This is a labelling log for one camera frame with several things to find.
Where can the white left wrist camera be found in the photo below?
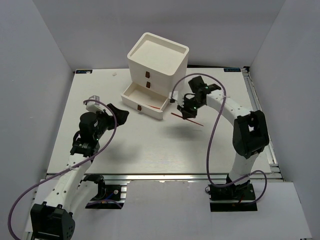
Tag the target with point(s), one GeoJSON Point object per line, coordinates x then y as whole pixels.
{"type": "Point", "coordinates": [92, 104]}

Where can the orange chopstick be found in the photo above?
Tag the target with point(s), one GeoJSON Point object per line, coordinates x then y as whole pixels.
{"type": "Point", "coordinates": [152, 107]}
{"type": "Point", "coordinates": [191, 121]}

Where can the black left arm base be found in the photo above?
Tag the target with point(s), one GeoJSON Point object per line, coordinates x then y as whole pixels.
{"type": "Point", "coordinates": [109, 195]}

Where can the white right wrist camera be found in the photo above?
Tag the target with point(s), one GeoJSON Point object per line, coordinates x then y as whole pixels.
{"type": "Point", "coordinates": [173, 96]}

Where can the aluminium table frame rail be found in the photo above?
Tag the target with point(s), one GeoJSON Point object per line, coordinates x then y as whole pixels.
{"type": "Point", "coordinates": [260, 128]}

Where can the white drawer box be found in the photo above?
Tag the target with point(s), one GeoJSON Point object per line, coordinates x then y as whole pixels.
{"type": "Point", "coordinates": [156, 64]}

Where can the black xdof label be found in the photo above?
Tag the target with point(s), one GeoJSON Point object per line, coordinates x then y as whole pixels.
{"type": "Point", "coordinates": [232, 70]}
{"type": "Point", "coordinates": [83, 71]}

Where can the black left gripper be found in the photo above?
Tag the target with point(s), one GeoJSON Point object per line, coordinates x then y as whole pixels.
{"type": "Point", "coordinates": [121, 115]}

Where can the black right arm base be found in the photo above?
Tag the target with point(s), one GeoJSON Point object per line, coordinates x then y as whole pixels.
{"type": "Point", "coordinates": [228, 200]}

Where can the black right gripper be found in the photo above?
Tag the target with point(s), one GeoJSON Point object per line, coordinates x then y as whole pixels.
{"type": "Point", "coordinates": [186, 114]}

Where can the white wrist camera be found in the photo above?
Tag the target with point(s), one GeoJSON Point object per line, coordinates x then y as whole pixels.
{"type": "Point", "coordinates": [173, 96]}
{"type": "Point", "coordinates": [92, 104]}

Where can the left black XDOF label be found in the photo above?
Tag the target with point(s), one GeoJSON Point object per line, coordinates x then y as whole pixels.
{"type": "Point", "coordinates": [83, 71]}

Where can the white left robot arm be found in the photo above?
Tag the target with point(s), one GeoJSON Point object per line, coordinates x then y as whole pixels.
{"type": "Point", "coordinates": [54, 218]}

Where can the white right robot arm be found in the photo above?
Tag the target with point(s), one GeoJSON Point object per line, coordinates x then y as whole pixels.
{"type": "Point", "coordinates": [250, 133]}

